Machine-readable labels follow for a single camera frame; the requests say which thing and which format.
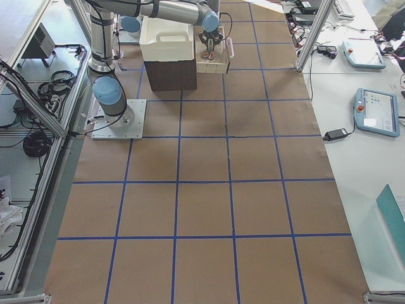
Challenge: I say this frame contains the near blue teach pendant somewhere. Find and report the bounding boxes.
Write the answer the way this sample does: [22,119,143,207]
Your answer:
[354,88,400,137]

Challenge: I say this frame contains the blue teach pendant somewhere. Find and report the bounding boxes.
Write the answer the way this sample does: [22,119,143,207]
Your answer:
[342,39,386,70]
[354,88,400,137]

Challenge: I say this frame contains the grey orange scissors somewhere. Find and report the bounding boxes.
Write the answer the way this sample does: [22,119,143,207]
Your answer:
[201,39,216,61]

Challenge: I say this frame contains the far blue teach pendant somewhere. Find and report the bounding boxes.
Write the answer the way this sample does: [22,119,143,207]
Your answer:
[342,39,386,70]

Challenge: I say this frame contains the aluminium frame post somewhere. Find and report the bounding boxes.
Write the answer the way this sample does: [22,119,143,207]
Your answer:
[296,0,334,72]

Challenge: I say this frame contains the black power adapter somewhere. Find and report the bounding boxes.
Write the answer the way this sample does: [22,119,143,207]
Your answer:
[323,128,349,141]

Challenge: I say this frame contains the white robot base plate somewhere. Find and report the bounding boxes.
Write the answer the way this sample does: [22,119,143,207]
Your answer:
[90,99,147,140]

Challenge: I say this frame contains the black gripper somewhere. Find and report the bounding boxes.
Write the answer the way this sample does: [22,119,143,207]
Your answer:
[198,29,224,51]

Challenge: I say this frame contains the dark brown wooden cabinet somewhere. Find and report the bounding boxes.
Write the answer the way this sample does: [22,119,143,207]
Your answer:
[144,60,197,92]

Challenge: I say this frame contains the cream plastic tray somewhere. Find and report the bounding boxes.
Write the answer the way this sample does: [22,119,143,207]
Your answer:
[139,16,194,62]

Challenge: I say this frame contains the grey electronics box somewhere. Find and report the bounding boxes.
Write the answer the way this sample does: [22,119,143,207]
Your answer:
[22,23,56,67]

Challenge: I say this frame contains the teal laptop lid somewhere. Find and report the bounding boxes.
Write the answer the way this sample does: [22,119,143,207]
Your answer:
[377,184,404,248]

